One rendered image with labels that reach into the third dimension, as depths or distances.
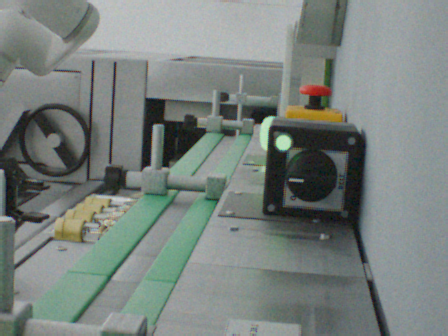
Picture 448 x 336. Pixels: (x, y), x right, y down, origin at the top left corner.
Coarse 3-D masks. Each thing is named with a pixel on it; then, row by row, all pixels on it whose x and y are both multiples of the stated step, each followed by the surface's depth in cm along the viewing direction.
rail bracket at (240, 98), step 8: (240, 80) 208; (240, 88) 208; (224, 96) 208; (232, 96) 209; (240, 96) 208; (248, 96) 209; (272, 96) 207; (280, 96) 206; (240, 104) 209; (272, 104) 208; (240, 112) 209; (240, 120) 210
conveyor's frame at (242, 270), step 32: (256, 128) 142; (224, 192) 83; (256, 192) 82; (224, 224) 67; (256, 224) 68; (288, 224) 69; (192, 256) 58; (224, 256) 58; (256, 256) 58; (288, 256) 59; (320, 256) 59; (352, 256) 60; (192, 288) 50; (224, 288) 50; (256, 288) 51; (288, 288) 51; (320, 288) 52; (352, 288) 52; (160, 320) 45; (192, 320) 44; (224, 320) 45; (256, 320) 45; (288, 320) 45; (320, 320) 46; (352, 320) 46
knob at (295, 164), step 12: (300, 156) 69; (312, 156) 68; (324, 156) 69; (288, 168) 69; (300, 168) 68; (312, 168) 68; (324, 168) 68; (288, 180) 67; (300, 180) 67; (312, 180) 67; (324, 180) 67; (336, 180) 70; (300, 192) 69; (312, 192) 69; (324, 192) 68
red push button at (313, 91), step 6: (300, 90) 101; (306, 90) 100; (312, 90) 99; (318, 90) 99; (324, 90) 99; (330, 90) 100; (312, 96) 101; (318, 96) 101; (312, 102) 101; (318, 102) 101
